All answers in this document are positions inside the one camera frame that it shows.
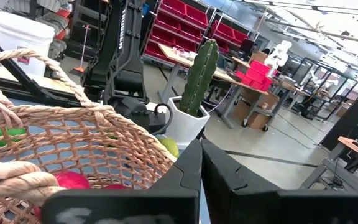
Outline white plastic bucket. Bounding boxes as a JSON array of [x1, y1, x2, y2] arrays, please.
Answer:
[[0, 11, 56, 78]]

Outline cardboard boxes under workbench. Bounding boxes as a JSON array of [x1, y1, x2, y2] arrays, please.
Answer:
[[233, 86, 281, 130]]

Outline black frame strut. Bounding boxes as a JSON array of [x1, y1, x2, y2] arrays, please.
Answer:
[[0, 26, 85, 108]]

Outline yellow-green pear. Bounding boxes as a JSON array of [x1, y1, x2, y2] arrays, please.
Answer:
[[158, 136, 180, 159]]

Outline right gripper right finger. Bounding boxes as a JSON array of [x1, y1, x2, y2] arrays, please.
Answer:
[[201, 139, 358, 224]]

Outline woven wicker basket with handles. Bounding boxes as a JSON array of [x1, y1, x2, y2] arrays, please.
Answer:
[[0, 48, 178, 224]]

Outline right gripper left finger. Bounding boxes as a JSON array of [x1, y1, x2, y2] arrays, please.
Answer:
[[40, 139, 203, 224]]

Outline light wooden side board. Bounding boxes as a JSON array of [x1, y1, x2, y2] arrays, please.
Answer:
[[0, 63, 77, 94]]

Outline green artificial cactus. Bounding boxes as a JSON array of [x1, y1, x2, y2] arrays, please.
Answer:
[[178, 39, 220, 118]]

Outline shelf rack with red bins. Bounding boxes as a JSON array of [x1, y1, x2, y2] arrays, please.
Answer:
[[141, 0, 260, 68]]

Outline black computer monitor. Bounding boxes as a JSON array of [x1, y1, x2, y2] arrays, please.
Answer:
[[239, 37, 256, 58]]

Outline red round fruit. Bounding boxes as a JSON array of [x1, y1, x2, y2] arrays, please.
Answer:
[[54, 170, 91, 190], [103, 183, 130, 191]]

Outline stack of red bins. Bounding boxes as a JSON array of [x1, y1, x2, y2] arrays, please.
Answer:
[[234, 59, 275, 93]]

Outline white hexagonal plant pot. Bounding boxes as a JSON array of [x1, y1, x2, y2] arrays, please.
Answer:
[[163, 95, 211, 150]]

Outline broom with orange head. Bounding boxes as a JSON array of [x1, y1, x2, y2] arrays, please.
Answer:
[[71, 24, 93, 74]]

